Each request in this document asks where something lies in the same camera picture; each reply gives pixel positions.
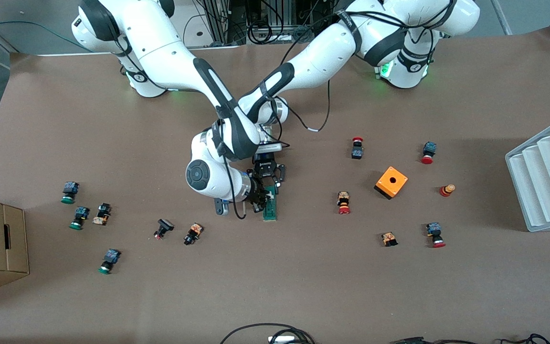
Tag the black selector switch orange block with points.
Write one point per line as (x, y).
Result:
(193, 233)

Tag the aluminium frame profile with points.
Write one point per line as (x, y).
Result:
(500, 16)

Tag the green mushroom pushbutton blue block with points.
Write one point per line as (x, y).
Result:
(69, 192)
(109, 261)
(79, 218)

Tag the red pushbutton dark block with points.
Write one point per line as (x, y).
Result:
(357, 149)

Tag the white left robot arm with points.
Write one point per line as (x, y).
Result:
(322, 52)

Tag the black rectangular pushbutton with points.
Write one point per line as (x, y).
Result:
(163, 228)

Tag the orange black contact block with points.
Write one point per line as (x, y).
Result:
(389, 239)

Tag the green load switch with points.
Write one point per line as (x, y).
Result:
(271, 212)

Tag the orange button enclosure box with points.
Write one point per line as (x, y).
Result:
(391, 182)

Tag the red button orange block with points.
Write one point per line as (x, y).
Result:
(343, 202)

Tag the wide red mushroom emergency button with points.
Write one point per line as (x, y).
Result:
(435, 235)

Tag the red dome pushbutton blue block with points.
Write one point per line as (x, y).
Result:
(428, 153)

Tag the red orange button head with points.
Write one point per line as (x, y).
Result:
(447, 190)

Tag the brown paper table cover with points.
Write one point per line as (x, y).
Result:
(275, 286)

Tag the white power strip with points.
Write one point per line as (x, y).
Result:
(282, 339)

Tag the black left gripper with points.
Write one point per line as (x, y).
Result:
(266, 166)

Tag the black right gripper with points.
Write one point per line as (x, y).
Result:
(257, 192)

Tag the grey slotted tray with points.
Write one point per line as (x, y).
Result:
(547, 172)

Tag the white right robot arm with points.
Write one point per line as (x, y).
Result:
(160, 48)

